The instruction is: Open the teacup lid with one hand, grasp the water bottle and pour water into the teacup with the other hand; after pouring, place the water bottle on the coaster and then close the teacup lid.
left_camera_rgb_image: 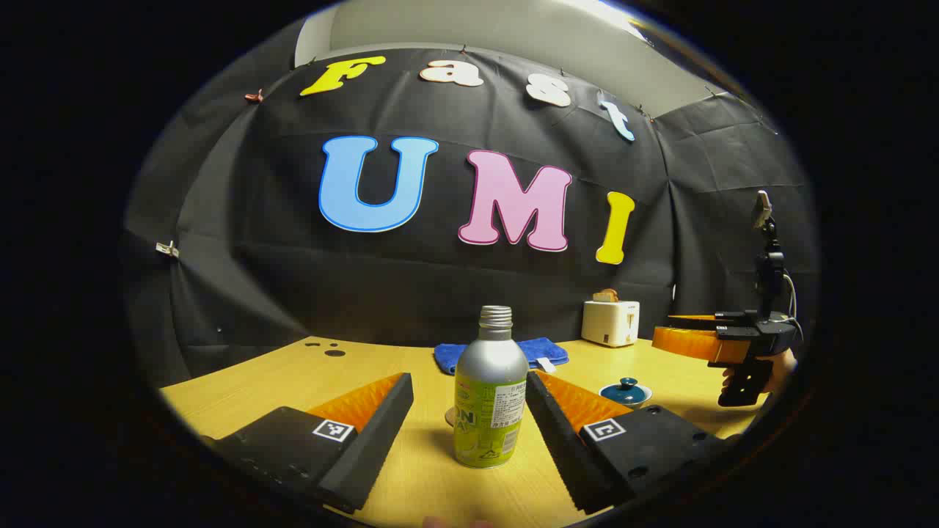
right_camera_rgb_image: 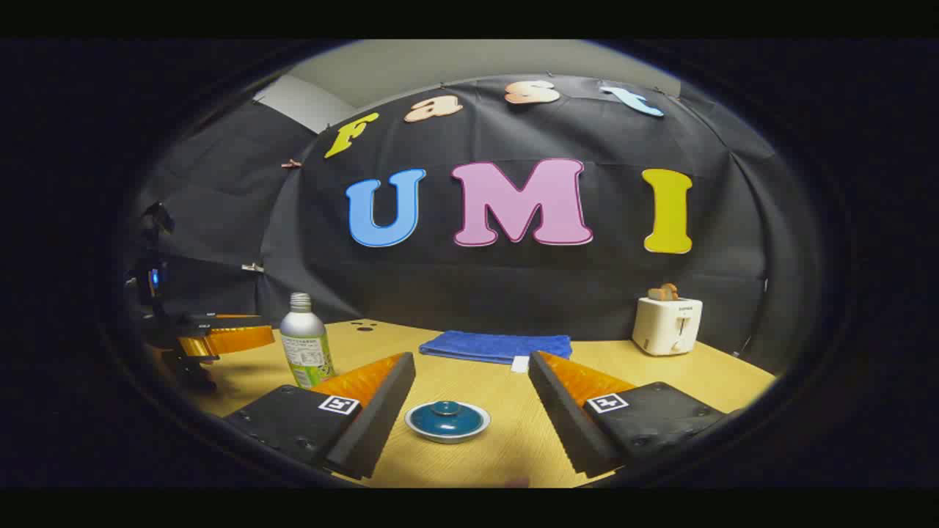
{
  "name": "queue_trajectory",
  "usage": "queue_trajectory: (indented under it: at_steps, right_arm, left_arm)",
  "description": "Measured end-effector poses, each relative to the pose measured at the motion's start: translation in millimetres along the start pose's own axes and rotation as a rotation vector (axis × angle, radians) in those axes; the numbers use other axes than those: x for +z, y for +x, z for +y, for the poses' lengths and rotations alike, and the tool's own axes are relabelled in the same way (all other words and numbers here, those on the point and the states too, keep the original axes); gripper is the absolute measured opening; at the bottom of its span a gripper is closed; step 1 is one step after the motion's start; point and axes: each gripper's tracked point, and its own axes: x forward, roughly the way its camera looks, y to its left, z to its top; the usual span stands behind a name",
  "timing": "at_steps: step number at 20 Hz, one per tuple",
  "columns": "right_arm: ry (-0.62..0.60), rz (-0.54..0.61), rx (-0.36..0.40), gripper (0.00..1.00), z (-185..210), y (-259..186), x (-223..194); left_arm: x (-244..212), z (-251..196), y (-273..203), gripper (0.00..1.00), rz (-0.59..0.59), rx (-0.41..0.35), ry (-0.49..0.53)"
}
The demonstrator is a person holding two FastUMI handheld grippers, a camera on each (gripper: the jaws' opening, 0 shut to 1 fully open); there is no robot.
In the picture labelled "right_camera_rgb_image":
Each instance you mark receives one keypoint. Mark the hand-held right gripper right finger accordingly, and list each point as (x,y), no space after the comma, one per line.
(561,418)

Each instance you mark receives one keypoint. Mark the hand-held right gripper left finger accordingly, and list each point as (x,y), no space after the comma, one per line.
(381,418)

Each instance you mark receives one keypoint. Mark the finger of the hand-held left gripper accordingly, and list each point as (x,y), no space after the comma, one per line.
(235,341)

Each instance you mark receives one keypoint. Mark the blue teacup lid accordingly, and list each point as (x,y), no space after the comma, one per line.
(445,414)

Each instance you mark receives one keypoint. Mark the silver water bottle green label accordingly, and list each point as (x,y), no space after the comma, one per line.
(302,337)

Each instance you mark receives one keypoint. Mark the white teacup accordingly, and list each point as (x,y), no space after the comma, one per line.
(447,440)

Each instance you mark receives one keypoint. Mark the blue folded towel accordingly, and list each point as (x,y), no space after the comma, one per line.
(491,345)

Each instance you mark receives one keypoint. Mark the white toaster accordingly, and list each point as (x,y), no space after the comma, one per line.
(664,326)

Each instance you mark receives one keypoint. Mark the toast slice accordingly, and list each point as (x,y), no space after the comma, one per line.
(664,292)

